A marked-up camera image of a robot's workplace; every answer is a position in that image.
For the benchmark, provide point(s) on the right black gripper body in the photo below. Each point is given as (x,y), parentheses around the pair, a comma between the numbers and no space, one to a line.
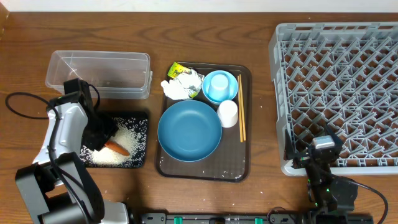
(302,160)

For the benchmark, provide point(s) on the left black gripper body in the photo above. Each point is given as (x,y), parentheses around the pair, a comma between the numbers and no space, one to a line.
(100,130)

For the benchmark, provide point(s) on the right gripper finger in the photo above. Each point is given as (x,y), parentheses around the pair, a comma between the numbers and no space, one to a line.
(289,147)
(331,133)

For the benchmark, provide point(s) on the orange carrot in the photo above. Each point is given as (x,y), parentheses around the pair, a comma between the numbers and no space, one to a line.
(116,148)

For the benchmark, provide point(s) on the pile of white rice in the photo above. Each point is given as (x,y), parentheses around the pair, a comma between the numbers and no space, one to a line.
(127,137)

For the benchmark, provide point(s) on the dark blue plate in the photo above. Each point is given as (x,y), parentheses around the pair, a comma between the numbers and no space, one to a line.
(189,131)

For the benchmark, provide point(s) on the white tissue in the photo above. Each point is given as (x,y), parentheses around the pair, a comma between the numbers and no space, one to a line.
(185,86)

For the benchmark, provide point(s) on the yellow silver snack wrapper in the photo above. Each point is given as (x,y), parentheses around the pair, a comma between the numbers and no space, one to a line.
(176,69)

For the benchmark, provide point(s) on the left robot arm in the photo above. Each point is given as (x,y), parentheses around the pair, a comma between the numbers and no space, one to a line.
(56,187)

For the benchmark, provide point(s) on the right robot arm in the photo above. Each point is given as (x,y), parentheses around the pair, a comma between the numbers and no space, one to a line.
(333,196)

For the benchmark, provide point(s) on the black waste tray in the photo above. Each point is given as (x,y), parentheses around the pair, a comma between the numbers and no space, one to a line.
(140,155)

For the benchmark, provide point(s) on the grey dishwasher rack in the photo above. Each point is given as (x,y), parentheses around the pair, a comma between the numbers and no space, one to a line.
(343,75)

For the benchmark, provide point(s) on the clear plastic bin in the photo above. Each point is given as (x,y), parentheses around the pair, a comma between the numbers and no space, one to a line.
(116,75)

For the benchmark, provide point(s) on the brown serving tray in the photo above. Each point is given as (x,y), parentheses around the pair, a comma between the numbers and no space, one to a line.
(230,161)

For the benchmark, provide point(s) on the wooden chopstick right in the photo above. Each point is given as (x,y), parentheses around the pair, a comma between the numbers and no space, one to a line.
(242,110)

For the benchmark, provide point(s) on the wooden chopstick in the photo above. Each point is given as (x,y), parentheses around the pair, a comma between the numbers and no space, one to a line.
(239,109)
(242,110)

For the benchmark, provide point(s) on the white cup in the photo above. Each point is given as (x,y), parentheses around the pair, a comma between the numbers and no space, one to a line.
(228,113)

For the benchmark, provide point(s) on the wooden chopstick left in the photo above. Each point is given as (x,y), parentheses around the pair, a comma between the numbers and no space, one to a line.
(239,109)

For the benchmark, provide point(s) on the light blue cup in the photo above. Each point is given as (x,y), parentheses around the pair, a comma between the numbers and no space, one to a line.
(219,87)

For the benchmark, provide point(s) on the light blue bowl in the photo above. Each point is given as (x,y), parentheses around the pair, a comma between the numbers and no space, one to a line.
(233,85)

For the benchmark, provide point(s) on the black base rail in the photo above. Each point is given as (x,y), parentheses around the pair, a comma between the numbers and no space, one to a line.
(272,218)

